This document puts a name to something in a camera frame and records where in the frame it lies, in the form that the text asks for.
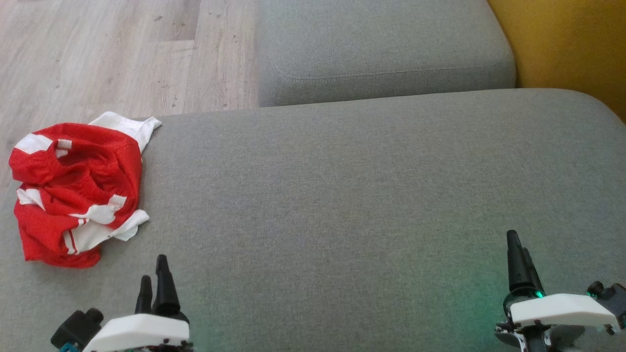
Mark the grey sofa cushion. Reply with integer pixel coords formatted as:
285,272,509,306
257,0,517,108

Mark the red white-sleeved shirt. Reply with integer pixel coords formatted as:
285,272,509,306
14,111,163,268

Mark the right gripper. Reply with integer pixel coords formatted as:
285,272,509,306
495,230,621,352

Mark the grey fabric sofa seat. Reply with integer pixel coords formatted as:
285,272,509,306
0,88,626,352

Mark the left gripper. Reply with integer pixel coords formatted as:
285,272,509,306
83,254,194,352

